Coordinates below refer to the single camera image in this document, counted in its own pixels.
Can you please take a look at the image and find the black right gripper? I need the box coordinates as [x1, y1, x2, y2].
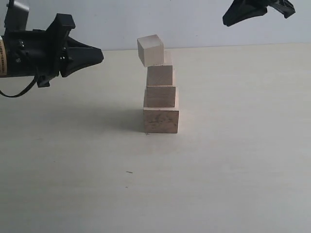
[222, 0, 296, 27]

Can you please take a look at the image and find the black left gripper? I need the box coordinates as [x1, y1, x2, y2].
[0, 13, 104, 87]

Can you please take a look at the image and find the smallest wooden cube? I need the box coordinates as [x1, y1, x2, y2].
[137, 34, 164, 67]

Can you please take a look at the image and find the second largest wooden cube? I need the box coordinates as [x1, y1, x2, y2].
[143, 72, 177, 108]

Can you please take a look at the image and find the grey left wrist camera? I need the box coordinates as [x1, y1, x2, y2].
[4, 0, 30, 31]

